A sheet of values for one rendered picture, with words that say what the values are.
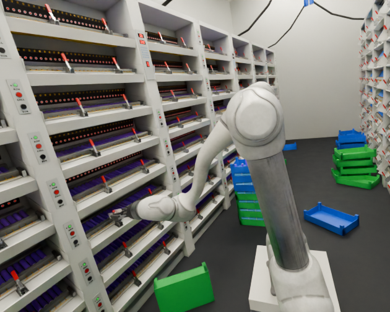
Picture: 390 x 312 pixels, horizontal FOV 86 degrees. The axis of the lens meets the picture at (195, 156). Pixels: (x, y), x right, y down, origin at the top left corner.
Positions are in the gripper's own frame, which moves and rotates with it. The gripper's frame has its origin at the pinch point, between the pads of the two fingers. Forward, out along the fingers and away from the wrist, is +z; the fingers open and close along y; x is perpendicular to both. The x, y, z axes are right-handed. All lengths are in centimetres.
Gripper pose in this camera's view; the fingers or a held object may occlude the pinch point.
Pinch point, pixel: (115, 213)
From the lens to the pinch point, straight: 121.4
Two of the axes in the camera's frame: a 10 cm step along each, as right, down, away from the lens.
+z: -7.5, 2.5, 6.1
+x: -3.8, -9.2, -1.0
